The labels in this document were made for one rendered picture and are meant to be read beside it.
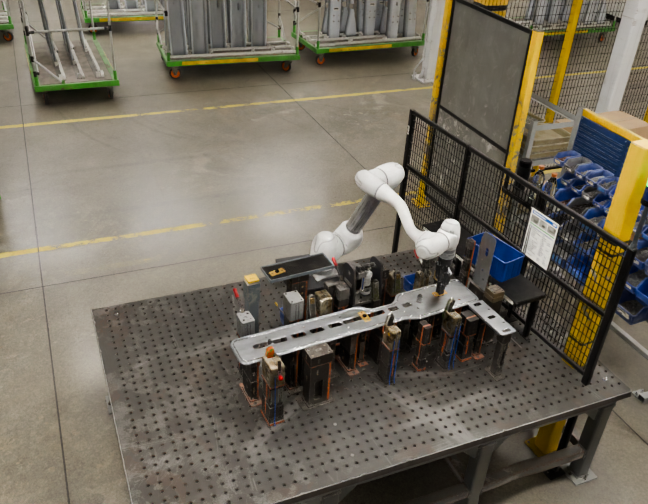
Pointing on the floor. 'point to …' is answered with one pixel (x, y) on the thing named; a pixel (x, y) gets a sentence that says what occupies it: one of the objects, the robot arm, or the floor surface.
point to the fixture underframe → (581, 457)
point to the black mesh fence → (526, 257)
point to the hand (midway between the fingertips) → (440, 287)
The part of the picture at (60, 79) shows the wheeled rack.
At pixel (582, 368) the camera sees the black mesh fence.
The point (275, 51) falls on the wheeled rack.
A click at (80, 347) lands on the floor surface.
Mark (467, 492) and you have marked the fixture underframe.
